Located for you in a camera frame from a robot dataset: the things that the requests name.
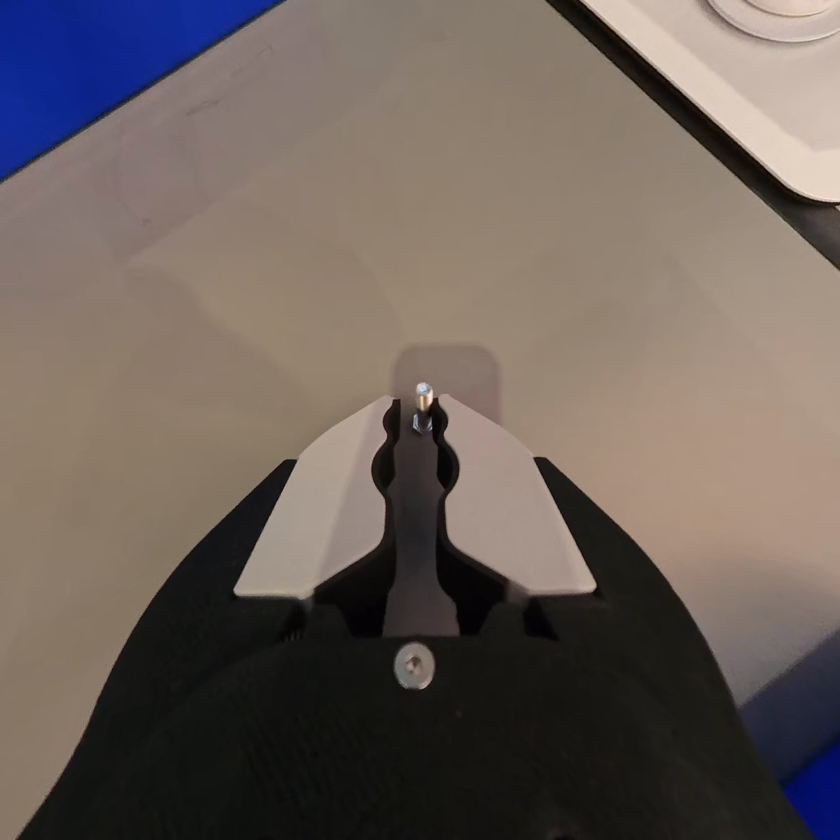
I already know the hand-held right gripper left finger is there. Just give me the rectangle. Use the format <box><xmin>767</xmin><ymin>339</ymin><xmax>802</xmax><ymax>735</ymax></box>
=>
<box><xmin>233</xmin><ymin>395</ymin><xmax>399</xmax><ymax>636</ymax></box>

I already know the wooden document stand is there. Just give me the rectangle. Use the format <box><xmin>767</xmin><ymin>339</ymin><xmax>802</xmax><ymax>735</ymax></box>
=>
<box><xmin>581</xmin><ymin>0</ymin><xmax>840</xmax><ymax>204</ymax></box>

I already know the blue plastic parts bin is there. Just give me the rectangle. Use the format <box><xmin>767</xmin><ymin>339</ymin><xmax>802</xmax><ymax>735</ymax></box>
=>
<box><xmin>0</xmin><ymin>0</ymin><xmax>286</xmax><ymax>181</ymax></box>
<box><xmin>777</xmin><ymin>764</ymin><xmax>840</xmax><ymax>840</ymax></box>

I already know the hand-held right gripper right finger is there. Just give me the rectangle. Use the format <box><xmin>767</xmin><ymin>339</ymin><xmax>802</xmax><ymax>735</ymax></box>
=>
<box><xmin>436</xmin><ymin>394</ymin><xmax>598</xmax><ymax>636</ymax></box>

